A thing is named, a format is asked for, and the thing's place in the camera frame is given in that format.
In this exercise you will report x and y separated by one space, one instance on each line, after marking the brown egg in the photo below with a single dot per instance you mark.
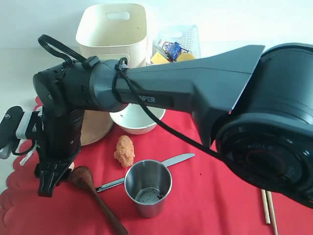
71 167

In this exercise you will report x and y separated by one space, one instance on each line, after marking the red tablecloth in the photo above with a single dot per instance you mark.
206 199

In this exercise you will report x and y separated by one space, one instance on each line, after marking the cream plastic bin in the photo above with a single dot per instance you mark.
112 31

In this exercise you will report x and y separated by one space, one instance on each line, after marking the wooden chopstick outer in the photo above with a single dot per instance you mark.
272 212

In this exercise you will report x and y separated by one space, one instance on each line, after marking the steel table knife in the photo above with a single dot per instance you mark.
168 162

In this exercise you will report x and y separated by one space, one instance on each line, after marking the stainless steel cup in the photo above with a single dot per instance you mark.
148 183

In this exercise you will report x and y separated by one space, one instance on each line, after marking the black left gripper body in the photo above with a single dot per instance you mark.
60 144

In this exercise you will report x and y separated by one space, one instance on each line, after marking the white ceramic bowl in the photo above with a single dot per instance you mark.
133 120

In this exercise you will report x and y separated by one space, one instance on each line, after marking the yellow cheese wedge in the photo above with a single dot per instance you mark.
158 58

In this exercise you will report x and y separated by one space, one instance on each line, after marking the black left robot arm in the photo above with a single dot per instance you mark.
253 108

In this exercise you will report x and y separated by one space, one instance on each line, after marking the dark wooden spoon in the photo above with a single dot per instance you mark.
82 178

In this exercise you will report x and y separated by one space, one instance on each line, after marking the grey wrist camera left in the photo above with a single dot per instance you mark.
15 126

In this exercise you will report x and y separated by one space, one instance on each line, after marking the brown wooden plate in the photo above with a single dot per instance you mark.
96 125

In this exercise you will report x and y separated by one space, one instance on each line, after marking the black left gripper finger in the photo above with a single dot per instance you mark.
48 181

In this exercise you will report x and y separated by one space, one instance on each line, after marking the yellow lemon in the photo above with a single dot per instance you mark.
185 57

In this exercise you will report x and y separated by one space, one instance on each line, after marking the white perforated basket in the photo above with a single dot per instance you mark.
186 35

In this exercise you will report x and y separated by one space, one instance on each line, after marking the orange fried food piece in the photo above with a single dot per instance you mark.
124 152

